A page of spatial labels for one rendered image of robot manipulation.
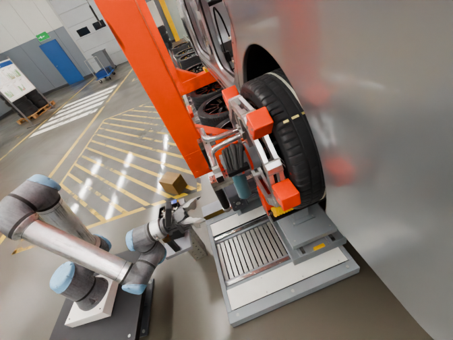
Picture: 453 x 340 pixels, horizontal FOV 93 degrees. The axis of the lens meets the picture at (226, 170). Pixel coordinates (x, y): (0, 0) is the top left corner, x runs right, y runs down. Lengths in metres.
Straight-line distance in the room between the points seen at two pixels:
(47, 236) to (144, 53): 0.92
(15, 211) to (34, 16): 14.81
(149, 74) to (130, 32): 0.20
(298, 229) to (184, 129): 0.98
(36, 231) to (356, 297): 1.60
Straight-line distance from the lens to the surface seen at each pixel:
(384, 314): 1.60
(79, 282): 1.60
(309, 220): 1.55
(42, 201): 1.21
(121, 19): 1.29
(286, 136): 0.79
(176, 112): 1.38
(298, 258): 1.49
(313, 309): 1.57
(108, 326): 1.68
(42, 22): 15.64
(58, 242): 1.11
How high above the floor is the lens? 1.51
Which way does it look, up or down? 39 degrees down
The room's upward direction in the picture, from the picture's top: 23 degrees counter-clockwise
